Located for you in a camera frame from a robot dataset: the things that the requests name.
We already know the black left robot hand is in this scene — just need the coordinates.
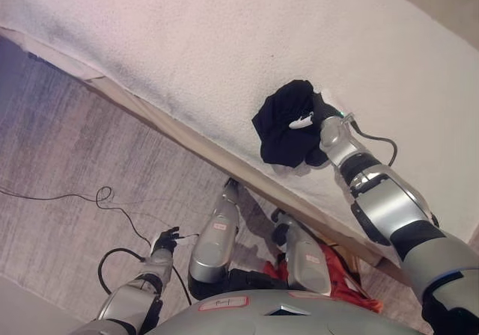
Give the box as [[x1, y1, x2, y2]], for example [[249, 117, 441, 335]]
[[150, 227, 199, 252]]

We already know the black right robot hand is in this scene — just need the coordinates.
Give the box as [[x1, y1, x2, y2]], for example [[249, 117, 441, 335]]
[[287, 90, 338, 131]]

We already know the black garment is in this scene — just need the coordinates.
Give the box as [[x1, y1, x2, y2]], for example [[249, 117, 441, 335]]
[[251, 79, 331, 169]]

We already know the silver left robot leg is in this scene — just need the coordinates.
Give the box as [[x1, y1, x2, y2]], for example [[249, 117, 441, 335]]
[[187, 177, 241, 301]]

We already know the silver robot leg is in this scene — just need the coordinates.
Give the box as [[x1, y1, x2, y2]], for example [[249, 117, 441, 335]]
[[270, 207, 333, 298], [187, 177, 241, 301]]

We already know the white garment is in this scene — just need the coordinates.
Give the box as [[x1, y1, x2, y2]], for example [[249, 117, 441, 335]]
[[272, 162, 316, 176]]

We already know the grey rug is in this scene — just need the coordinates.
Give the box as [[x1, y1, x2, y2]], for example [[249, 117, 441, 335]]
[[0, 35, 431, 335]]

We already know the grey robot torso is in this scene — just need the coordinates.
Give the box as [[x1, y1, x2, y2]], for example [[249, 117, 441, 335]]
[[147, 269, 426, 335]]

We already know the silver right robot leg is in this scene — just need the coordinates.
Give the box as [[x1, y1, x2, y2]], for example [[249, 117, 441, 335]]
[[270, 207, 333, 298]]

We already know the orange shirt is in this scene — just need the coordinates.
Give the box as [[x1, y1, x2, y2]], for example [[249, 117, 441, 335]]
[[263, 242, 385, 314]]

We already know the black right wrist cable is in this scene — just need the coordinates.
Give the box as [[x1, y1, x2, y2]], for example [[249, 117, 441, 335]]
[[347, 119, 399, 168]]

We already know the thin black cable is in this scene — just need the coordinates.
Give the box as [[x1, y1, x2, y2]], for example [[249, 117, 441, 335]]
[[0, 185, 156, 247]]

